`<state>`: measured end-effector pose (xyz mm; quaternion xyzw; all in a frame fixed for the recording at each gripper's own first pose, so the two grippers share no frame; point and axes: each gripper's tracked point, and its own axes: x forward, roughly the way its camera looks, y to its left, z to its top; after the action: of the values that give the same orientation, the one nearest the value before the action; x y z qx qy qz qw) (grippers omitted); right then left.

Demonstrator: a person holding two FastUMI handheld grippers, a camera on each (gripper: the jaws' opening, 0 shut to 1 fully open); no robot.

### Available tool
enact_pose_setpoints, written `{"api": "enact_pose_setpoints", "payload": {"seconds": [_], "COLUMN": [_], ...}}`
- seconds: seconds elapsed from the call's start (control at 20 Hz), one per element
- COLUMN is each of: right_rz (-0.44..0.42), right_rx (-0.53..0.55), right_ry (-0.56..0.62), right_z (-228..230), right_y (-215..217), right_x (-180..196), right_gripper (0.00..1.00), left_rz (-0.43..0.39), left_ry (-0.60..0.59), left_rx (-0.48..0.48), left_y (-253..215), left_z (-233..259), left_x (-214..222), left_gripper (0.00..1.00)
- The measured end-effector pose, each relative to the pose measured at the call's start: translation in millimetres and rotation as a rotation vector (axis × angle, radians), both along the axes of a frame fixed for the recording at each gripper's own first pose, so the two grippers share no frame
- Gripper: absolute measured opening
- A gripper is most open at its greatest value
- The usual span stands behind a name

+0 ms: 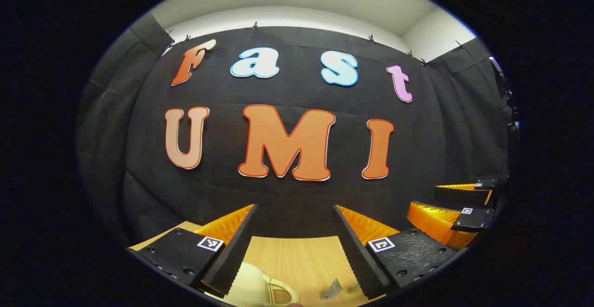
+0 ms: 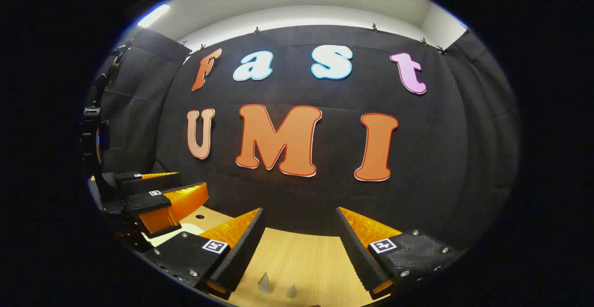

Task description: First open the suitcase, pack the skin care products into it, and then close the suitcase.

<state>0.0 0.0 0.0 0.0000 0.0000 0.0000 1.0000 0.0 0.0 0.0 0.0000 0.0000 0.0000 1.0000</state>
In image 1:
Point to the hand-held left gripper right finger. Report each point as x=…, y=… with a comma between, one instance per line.
x=359, y=260

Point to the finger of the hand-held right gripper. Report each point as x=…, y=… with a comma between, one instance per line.
x=478, y=218
x=464, y=195

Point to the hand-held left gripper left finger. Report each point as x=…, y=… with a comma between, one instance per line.
x=232, y=256

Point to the pale yellow small suitcase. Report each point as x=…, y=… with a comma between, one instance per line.
x=250, y=286

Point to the row of small backdrop clips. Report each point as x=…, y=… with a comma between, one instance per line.
x=255, y=25

